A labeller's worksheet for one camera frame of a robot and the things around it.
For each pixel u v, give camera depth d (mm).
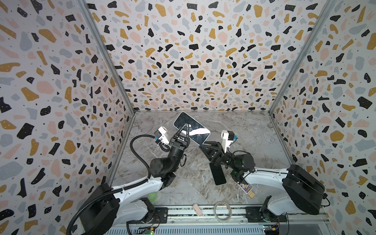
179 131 595
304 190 435
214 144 627
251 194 799
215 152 583
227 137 576
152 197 797
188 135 604
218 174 870
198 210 743
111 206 399
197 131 584
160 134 592
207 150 622
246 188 816
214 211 747
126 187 467
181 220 731
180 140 575
